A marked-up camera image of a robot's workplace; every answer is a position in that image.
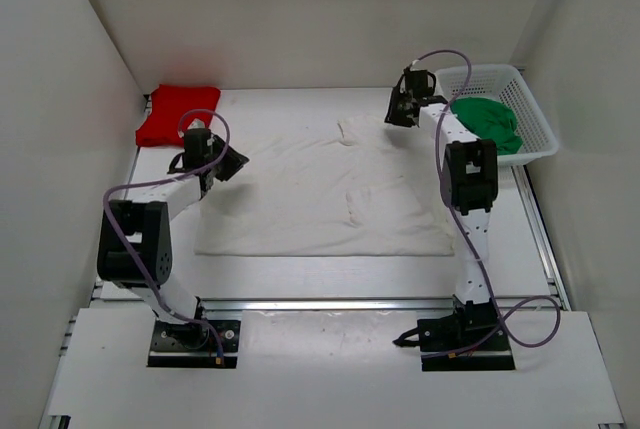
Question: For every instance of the aluminium table rail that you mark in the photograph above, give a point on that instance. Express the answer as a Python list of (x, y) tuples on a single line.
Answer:
[(405, 304)]

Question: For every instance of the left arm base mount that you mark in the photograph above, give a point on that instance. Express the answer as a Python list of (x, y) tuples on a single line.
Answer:
[(192, 347)]

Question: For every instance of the green t shirt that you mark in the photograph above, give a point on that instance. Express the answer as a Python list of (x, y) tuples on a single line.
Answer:
[(489, 119)]

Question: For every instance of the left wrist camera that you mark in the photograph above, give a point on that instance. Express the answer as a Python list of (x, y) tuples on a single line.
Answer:
[(197, 124)]

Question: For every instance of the white plastic basket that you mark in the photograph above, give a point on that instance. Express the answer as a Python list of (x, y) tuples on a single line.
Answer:
[(504, 83)]

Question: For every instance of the white t shirt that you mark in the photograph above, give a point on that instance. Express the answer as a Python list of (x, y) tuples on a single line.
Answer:
[(363, 189)]

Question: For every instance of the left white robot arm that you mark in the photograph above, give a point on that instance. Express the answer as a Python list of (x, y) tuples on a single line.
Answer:
[(135, 246)]

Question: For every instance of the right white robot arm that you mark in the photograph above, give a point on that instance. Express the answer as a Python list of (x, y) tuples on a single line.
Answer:
[(468, 186)]

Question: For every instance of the red t shirt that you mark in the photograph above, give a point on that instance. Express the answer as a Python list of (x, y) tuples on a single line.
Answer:
[(173, 109)]

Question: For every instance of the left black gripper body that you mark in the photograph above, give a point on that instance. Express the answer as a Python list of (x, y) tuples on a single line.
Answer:
[(215, 151)]

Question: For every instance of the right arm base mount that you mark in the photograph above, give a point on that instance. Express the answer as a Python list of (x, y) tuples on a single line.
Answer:
[(457, 343)]

